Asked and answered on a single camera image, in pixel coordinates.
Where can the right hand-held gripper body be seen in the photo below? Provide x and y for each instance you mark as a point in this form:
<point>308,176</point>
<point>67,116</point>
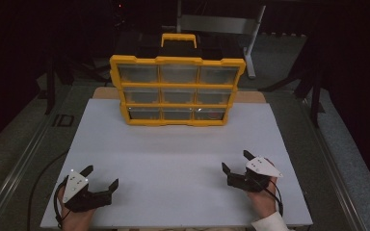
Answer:
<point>252,181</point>

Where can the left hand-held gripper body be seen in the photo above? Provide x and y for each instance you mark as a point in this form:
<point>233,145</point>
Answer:
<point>86,199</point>

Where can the clear plastic drawer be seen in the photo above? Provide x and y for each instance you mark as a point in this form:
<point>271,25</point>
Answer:
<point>209,114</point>

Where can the yellow drawer organizer cabinet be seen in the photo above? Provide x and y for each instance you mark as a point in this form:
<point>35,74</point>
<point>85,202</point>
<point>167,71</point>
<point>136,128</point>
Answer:
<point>176,85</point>

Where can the person's right hand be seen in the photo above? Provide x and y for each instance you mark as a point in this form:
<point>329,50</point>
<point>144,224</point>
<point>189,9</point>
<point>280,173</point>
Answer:
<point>265,202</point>

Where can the person's left hand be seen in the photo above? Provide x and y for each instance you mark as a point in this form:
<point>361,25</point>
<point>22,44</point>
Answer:
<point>75,221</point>

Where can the black stand leg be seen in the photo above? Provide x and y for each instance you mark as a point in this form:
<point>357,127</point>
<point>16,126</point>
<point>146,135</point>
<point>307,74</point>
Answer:
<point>49,93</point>

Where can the black tripod stand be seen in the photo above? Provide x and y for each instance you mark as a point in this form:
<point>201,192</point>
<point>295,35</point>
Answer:
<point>314,99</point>

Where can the set of transparent organizer bins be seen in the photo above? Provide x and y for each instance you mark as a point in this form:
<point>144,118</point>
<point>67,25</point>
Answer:
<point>141,73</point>

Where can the grey metal stand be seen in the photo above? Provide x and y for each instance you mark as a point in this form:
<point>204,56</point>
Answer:
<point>224,24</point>

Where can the black rectangular floor bracket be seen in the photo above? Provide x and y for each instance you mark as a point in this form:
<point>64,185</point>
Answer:
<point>63,120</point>

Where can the aluminium floor rail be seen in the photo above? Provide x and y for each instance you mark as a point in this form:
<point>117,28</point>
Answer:
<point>330,160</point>
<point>22,160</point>

